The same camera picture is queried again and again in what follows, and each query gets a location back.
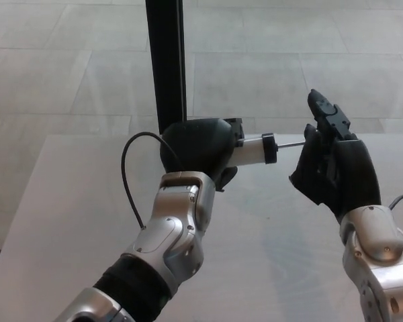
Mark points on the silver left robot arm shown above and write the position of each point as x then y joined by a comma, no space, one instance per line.
168,234

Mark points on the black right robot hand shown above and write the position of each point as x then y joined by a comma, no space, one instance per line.
352,174

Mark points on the white Franklin hand air pump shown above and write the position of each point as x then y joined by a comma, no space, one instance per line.
252,152

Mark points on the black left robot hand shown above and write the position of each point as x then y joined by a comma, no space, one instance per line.
194,147

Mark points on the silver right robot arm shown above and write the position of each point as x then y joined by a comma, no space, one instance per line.
376,255

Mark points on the black vertical window frame post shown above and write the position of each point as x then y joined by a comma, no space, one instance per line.
168,67

